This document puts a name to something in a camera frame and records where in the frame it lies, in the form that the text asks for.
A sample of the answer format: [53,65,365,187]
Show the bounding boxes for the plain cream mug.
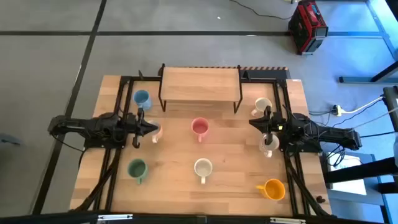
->
[193,157,213,185]

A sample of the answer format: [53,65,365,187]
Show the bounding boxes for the grey cable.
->
[351,107,398,130]

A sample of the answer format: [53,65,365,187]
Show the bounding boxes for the wooden shelf black legs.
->
[157,63,243,114]

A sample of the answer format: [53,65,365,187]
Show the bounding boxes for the white speckled mug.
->
[258,133,280,158]

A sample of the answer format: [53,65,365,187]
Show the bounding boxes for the red black tool box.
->
[287,0,329,56]

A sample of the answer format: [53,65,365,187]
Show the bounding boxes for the silver bracket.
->
[269,217,307,224]
[97,213,134,222]

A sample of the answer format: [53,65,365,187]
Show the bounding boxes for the white mug orange rim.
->
[148,119,164,144]

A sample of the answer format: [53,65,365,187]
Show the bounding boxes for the cream mug pink pattern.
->
[251,97,273,118]

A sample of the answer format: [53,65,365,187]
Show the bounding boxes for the blue mug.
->
[133,89,152,111]

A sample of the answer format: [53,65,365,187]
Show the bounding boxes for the blue metal desk frame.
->
[326,0,398,84]

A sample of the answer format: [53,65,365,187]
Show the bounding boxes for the black desk leg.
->
[371,60,398,83]

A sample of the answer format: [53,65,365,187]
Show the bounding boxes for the black floor cable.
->
[229,0,293,21]

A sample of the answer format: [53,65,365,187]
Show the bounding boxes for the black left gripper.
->
[123,107,159,149]

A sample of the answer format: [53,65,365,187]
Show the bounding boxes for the black beams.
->
[323,157,398,194]

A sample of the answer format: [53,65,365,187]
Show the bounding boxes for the yellow mug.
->
[256,178,286,202]

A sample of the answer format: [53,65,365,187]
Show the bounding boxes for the black metal table frame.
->
[70,70,333,218]

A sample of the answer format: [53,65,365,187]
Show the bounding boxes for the green mug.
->
[127,158,149,185]

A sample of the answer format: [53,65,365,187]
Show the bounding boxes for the blue-grey metal table frame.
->
[0,133,24,147]

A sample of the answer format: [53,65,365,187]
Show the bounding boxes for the black post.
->
[382,86,398,131]

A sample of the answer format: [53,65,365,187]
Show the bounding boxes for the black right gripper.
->
[248,105,286,147]

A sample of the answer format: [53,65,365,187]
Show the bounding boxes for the white cable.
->
[340,95,386,114]

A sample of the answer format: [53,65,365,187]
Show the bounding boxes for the black rail bar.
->
[0,210,398,224]

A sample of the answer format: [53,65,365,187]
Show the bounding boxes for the white box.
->
[326,152,368,196]

